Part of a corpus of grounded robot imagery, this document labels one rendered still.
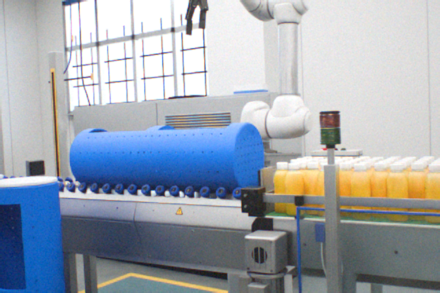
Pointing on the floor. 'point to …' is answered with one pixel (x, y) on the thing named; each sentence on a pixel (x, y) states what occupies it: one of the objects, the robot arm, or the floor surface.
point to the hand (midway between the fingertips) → (195, 29)
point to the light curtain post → (58, 115)
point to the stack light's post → (333, 229)
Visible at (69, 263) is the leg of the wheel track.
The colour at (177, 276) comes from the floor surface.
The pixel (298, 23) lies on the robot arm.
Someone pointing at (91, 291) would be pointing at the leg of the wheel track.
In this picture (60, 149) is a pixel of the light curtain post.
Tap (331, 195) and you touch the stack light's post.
